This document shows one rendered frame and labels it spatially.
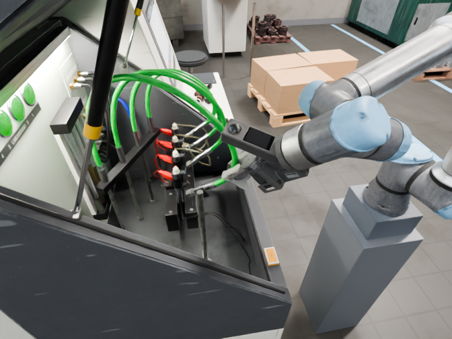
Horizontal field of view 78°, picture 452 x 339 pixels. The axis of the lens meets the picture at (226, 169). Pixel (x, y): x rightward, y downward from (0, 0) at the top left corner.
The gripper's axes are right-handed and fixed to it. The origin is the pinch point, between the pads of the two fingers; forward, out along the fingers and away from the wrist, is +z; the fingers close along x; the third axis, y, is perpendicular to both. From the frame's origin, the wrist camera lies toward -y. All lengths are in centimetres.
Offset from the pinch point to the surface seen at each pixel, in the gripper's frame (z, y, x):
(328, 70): 119, 90, 276
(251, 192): 22.2, 20.6, 14.3
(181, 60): 163, -38, 163
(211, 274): -2.6, 7.8, -22.2
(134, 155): 32.9, -16.8, 2.1
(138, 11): 15, -43, 30
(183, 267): -3.6, 1.5, -24.2
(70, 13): 26, -57, 22
